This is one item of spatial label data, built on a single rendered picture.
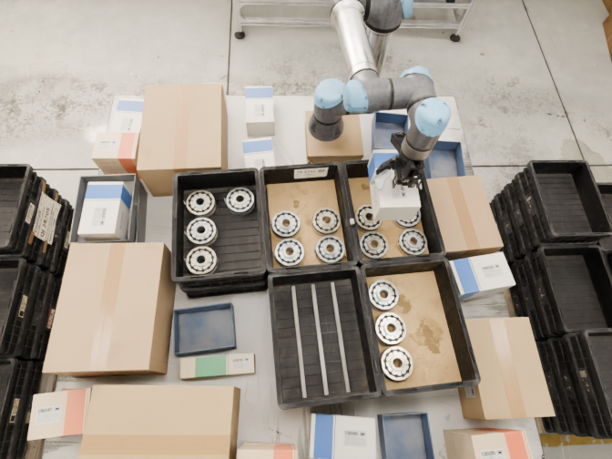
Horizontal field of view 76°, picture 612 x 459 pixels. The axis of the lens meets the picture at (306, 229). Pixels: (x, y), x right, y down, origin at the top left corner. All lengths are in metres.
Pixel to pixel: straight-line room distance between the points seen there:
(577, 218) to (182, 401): 1.92
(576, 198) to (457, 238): 0.97
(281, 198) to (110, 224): 0.60
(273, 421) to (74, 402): 0.60
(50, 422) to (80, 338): 0.24
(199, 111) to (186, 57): 1.58
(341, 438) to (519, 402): 0.55
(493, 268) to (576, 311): 0.81
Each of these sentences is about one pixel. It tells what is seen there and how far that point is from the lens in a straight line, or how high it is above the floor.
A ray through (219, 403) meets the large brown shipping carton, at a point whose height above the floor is 0.90.
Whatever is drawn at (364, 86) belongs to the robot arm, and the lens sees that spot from 0.99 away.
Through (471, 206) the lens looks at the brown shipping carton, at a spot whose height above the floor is 0.86.
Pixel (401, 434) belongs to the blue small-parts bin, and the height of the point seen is 0.70.
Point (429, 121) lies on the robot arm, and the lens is 0.94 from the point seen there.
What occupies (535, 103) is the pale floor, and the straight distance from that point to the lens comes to 3.41.
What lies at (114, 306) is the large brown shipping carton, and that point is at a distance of 1.37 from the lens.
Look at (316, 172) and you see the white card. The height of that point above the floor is 0.89.
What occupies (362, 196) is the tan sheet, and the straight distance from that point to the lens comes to 1.52.
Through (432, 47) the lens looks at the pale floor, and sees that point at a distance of 3.45.
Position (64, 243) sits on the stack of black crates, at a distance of 2.37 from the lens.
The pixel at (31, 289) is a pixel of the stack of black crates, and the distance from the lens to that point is 2.14.
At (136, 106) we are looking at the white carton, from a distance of 1.89.
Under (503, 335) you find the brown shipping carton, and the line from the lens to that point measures 1.48.
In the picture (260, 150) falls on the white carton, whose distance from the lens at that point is 1.65.
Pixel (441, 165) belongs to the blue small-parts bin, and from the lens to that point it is 1.85.
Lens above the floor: 2.14
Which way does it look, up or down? 66 degrees down
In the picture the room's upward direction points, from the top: 7 degrees clockwise
